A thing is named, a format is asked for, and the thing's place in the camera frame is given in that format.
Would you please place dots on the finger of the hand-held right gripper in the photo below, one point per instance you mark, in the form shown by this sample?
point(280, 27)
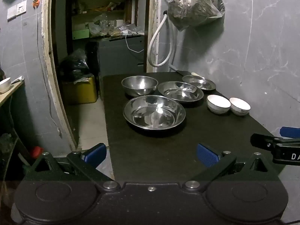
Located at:
point(290, 131)
point(263, 140)

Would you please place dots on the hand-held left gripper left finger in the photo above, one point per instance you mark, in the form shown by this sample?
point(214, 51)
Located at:
point(95, 155)

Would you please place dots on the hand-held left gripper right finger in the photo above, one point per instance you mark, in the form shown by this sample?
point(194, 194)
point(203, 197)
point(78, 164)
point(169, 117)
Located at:
point(207, 155)

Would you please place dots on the white ceramic bowl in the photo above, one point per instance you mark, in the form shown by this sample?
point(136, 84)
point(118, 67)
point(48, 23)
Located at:
point(218, 103)
point(240, 106)

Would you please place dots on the large shallow steel basin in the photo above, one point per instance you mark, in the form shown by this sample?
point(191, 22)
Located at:
point(154, 112)

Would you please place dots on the medium shallow steel basin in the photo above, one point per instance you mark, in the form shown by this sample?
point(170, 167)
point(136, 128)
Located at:
point(180, 91)

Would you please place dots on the deep stainless steel bowl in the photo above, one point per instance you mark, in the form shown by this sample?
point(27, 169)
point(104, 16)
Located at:
point(139, 85)

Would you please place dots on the dark bottle with red cap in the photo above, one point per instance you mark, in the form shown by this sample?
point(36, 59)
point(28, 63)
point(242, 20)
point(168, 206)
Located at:
point(36, 151)

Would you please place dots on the yellow plastic container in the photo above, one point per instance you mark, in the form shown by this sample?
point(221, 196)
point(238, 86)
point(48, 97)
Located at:
point(80, 89)

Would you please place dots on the small stainless steel plate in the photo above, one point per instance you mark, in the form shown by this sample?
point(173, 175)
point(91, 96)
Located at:
point(199, 82)

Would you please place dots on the small white roll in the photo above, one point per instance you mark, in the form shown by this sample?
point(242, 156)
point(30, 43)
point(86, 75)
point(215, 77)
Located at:
point(196, 74)

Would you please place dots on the steel cleaver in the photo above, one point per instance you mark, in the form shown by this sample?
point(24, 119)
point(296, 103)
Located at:
point(181, 72)

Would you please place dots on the black plastic bag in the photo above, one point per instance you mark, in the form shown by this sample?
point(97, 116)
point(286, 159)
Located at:
point(73, 64)

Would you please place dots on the dark grey cabinet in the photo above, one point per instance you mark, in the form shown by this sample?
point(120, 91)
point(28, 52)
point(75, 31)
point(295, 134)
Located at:
point(121, 56)

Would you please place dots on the wooden side shelf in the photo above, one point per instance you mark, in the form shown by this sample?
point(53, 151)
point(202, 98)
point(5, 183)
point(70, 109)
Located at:
point(10, 94)

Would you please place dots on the rolled white paper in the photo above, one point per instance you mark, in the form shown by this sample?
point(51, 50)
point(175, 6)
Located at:
point(18, 79)

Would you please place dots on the green and white box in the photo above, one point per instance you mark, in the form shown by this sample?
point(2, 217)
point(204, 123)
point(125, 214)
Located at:
point(80, 34)

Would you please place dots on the pile of clear packets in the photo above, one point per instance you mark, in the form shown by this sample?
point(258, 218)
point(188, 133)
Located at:
point(114, 27)

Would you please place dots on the wooden shelf unit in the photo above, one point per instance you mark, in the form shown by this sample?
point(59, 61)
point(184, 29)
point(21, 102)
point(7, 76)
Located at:
point(103, 11)

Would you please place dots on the clear plastic bag of greens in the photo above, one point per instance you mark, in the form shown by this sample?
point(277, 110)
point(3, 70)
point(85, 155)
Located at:
point(195, 3)

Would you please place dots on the worn door frame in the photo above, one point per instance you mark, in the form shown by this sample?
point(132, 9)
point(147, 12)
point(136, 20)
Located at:
point(50, 75)

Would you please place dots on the white wall switch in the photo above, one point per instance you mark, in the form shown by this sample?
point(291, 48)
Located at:
point(11, 13)

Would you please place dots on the white wall socket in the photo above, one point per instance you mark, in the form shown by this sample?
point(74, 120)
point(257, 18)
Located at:
point(21, 7)

